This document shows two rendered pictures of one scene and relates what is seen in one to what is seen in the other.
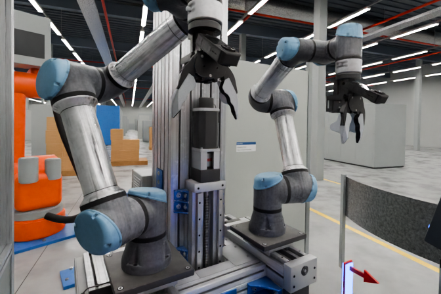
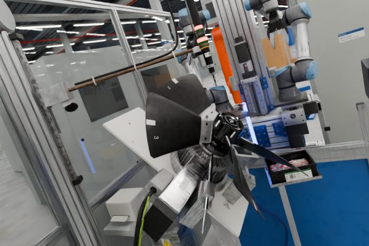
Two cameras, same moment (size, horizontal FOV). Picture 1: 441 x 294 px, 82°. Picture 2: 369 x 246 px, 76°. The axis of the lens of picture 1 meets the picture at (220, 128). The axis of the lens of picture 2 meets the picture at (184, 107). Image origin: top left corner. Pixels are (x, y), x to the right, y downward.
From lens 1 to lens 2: 1.30 m
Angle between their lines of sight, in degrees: 59
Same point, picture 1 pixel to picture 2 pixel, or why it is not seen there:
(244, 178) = (355, 62)
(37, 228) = not seen: hidden behind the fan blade
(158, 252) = (223, 108)
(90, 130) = (190, 70)
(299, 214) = not seen: outside the picture
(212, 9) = (187, 29)
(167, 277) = not seen: hidden behind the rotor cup
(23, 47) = (212, 13)
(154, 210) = (216, 93)
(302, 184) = (300, 70)
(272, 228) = (284, 96)
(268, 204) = (280, 84)
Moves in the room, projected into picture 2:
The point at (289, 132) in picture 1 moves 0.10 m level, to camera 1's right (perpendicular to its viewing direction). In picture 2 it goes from (297, 37) to (312, 32)
